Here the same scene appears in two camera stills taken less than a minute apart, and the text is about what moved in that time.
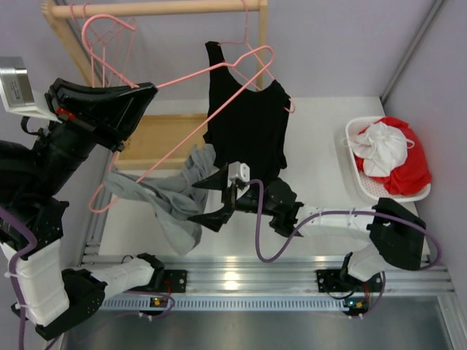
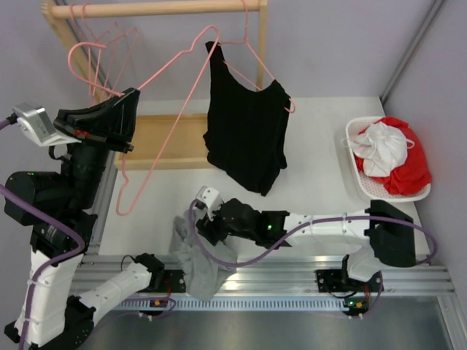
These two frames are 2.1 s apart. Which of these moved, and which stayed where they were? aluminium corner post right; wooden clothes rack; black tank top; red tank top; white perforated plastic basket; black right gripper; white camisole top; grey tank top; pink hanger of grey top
Moved: black right gripper; grey tank top; pink hanger of grey top
Stayed: red tank top; wooden clothes rack; white perforated plastic basket; white camisole top; aluminium corner post right; black tank top
